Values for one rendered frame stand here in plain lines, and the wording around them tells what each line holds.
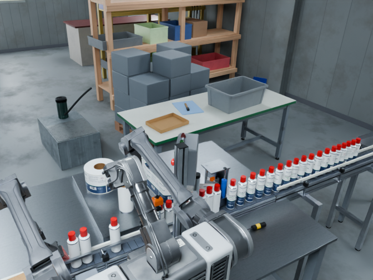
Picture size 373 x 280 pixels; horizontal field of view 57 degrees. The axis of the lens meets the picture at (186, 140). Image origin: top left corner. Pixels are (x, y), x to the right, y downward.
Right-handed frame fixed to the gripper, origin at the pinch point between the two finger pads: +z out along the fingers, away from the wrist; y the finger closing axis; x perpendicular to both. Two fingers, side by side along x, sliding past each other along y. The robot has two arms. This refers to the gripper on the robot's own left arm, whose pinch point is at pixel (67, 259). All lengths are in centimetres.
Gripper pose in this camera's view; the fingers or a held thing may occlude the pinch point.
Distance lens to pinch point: 183.4
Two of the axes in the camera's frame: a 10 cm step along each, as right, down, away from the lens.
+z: 5.0, 5.5, 6.7
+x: -7.0, 7.1, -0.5
